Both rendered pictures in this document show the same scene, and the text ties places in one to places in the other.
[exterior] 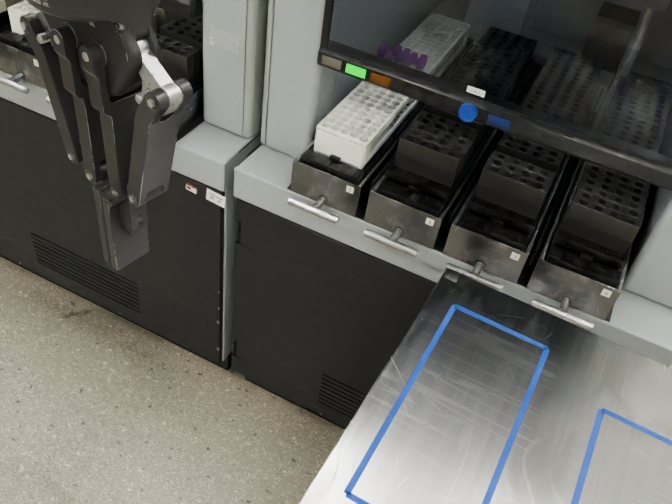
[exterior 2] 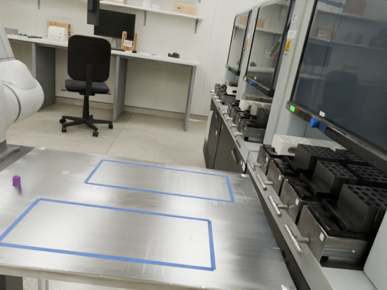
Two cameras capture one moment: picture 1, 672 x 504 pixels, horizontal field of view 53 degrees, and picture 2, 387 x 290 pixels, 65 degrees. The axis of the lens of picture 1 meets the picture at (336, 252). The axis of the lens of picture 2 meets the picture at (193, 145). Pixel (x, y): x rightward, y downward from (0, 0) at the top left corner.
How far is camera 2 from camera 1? 0.96 m
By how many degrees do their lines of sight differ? 59
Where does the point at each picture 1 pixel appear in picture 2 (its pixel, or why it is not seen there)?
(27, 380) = not seen: hidden behind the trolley
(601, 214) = (353, 194)
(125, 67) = not seen: outside the picture
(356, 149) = (279, 144)
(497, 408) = (175, 188)
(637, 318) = (346, 282)
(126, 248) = (90, 18)
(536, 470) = (147, 199)
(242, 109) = (270, 136)
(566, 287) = (308, 229)
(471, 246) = (287, 194)
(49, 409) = not seen: hidden behind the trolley
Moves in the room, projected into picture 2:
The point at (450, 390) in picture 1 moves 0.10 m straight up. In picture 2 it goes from (173, 177) to (178, 140)
